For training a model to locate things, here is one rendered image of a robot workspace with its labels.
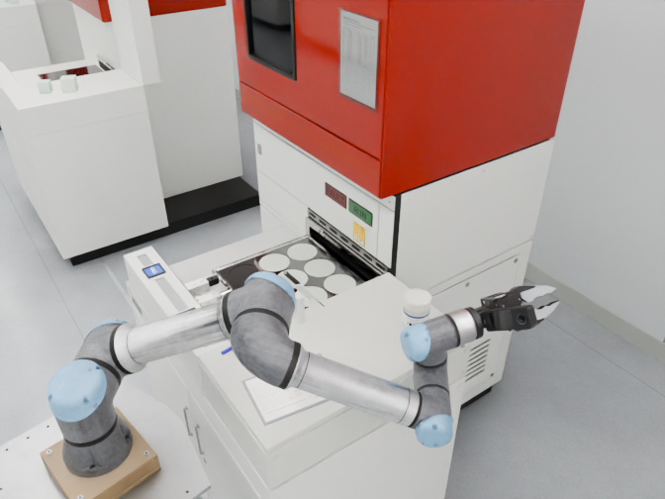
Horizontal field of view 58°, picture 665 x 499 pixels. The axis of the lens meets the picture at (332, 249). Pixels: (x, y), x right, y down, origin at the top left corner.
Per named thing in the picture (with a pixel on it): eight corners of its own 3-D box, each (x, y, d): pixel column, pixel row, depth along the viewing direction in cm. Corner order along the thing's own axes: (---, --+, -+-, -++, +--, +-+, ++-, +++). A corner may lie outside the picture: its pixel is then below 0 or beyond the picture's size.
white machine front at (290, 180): (264, 201, 244) (257, 107, 222) (393, 306, 189) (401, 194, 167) (257, 203, 243) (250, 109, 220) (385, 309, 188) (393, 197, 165)
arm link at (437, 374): (414, 413, 131) (413, 379, 125) (413, 374, 140) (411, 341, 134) (450, 413, 130) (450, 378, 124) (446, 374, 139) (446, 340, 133)
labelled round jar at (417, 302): (416, 312, 164) (419, 284, 159) (433, 326, 159) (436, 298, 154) (396, 322, 161) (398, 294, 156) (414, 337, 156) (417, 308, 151)
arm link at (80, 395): (49, 442, 128) (31, 400, 120) (76, 393, 139) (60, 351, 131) (104, 446, 127) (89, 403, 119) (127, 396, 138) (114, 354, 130)
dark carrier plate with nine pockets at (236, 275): (308, 238, 208) (308, 237, 208) (368, 288, 185) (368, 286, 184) (218, 272, 192) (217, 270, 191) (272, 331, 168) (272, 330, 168)
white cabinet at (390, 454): (292, 375, 276) (284, 225, 230) (437, 541, 210) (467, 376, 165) (160, 442, 245) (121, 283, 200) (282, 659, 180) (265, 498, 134)
